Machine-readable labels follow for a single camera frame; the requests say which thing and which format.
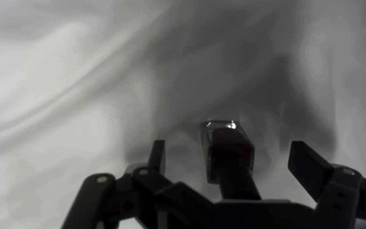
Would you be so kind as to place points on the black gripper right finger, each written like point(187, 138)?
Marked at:
point(339, 190)

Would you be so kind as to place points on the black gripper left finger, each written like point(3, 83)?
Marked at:
point(143, 194)

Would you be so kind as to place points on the dark nail polish bottle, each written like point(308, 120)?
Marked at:
point(229, 159)

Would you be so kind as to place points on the white tablecloth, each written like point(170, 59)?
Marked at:
point(88, 86)

